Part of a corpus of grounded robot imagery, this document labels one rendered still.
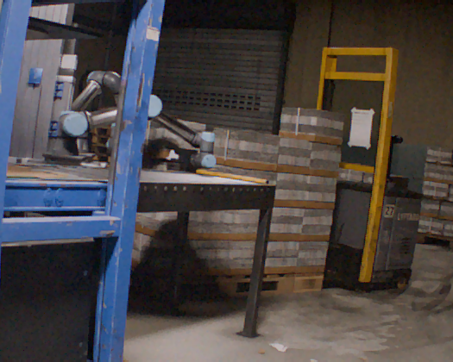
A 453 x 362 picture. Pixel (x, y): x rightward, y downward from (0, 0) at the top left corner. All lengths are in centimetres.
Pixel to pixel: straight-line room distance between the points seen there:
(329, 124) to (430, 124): 592
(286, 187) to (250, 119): 727
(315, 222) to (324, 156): 47
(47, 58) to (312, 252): 234
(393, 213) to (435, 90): 562
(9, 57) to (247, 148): 280
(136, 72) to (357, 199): 338
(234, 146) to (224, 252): 68
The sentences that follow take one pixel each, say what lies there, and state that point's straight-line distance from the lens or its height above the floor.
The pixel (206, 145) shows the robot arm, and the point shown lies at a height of 96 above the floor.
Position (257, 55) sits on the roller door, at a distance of 1204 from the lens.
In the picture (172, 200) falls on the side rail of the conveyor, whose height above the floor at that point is 73.
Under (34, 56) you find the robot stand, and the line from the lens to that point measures 394.
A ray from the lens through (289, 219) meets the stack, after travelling 477.
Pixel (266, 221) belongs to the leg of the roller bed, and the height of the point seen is 61.
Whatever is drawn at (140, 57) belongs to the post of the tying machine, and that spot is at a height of 123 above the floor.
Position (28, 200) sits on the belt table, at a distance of 219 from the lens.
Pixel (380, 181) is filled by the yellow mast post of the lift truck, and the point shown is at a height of 85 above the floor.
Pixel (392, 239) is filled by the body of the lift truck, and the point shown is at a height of 41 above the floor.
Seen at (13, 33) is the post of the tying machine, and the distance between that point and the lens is 188.
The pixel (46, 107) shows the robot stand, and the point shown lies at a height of 106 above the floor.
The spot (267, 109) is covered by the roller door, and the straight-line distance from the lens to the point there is 1180.
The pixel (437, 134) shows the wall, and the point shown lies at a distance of 1072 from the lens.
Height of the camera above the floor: 99
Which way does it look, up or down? 3 degrees down
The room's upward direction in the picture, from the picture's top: 7 degrees clockwise
